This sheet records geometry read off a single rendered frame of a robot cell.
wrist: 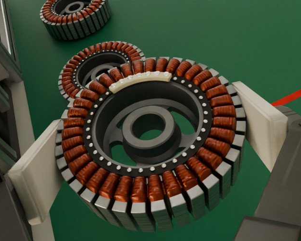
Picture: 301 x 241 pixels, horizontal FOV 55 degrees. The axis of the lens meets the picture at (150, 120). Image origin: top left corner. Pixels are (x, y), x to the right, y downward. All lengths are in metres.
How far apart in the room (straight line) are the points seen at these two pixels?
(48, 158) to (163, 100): 0.08
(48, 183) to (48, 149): 0.02
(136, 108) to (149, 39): 0.25
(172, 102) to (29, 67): 0.32
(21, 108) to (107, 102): 0.26
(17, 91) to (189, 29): 0.26
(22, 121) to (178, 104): 0.26
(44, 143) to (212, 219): 0.17
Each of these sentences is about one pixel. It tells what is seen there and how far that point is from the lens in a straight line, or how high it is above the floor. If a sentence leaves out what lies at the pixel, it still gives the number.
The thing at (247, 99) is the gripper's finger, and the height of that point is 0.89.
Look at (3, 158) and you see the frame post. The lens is 0.32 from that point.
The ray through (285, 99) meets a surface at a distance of 0.35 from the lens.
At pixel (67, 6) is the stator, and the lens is 0.53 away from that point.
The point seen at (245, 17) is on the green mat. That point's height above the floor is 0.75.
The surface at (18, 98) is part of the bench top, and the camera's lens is 0.45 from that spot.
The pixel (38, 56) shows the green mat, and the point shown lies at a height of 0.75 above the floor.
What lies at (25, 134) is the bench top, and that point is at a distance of 0.40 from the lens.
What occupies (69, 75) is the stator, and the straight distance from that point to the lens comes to 0.38.
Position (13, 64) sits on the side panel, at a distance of 0.47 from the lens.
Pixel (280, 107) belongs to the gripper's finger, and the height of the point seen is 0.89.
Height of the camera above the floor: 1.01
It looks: 51 degrees down
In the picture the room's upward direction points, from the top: 17 degrees counter-clockwise
